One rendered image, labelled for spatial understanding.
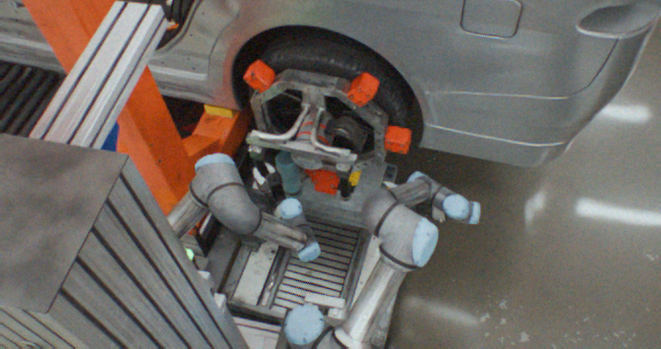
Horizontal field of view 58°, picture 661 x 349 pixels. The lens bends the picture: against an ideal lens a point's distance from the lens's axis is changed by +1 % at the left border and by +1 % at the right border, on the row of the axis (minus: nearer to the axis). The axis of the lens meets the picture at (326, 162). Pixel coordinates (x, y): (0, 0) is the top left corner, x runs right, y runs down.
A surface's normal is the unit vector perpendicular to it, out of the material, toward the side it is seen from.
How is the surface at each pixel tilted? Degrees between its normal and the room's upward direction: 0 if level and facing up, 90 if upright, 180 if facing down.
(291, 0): 90
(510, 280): 0
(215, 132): 0
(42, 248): 0
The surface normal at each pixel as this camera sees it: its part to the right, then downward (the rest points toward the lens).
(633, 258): -0.07, -0.57
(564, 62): -0.22, 0.81
